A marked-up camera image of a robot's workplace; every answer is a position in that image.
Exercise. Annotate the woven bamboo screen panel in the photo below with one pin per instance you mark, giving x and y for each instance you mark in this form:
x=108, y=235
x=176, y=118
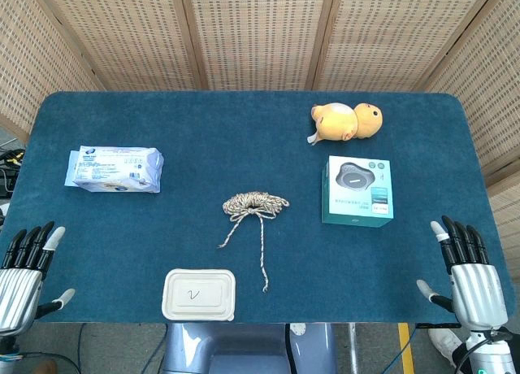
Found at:
x=122, y=32
x=24, y=65
x=508, y=219
x=487, y=85
x=398, y=32
x=260, y=32

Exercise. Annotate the dark blue felt table mat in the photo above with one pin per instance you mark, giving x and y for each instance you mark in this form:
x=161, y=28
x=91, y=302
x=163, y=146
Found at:
x=203, y=146

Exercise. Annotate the blue-grey robot torso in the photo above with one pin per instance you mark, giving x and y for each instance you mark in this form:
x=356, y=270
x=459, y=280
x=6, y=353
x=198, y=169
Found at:
x=243, y=349

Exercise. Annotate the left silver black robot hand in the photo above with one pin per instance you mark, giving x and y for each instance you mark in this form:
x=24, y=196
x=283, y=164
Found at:
x=20, y=292

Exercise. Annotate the beige rope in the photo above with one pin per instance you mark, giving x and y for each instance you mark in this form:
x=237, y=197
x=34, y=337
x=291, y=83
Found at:
x=268, y=203

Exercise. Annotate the beige pulp lidded food container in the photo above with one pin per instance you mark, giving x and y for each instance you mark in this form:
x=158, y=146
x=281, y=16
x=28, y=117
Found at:
x=199, y=294

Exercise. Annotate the white shoe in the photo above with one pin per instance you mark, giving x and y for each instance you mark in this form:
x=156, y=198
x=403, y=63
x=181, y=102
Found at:
x=443, y=341

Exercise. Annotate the teal white speaker product box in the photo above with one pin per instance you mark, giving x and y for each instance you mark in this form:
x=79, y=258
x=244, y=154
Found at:
x=357, y=187

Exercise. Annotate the metal table leg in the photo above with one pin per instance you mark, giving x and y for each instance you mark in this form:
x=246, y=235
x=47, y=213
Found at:
x=352, y=345

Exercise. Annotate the blue white wet wipes pack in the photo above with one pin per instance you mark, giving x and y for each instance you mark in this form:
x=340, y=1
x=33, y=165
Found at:
x=113, y=166

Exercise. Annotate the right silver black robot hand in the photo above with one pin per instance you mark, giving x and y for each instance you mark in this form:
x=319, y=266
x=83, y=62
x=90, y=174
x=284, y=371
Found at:
x=477, y=292

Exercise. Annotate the yellow plush duck toy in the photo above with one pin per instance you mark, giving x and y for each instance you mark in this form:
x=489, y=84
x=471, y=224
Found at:
x=341, y=124

